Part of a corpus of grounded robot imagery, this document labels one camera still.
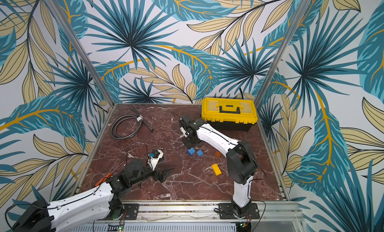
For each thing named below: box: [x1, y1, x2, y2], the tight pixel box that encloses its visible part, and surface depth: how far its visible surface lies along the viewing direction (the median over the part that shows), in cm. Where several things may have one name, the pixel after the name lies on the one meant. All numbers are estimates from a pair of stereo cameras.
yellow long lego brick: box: [211, 163, 222, 176], surface depth 88 cm
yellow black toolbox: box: [201, 97, 258, 131], surface depth 96 cm
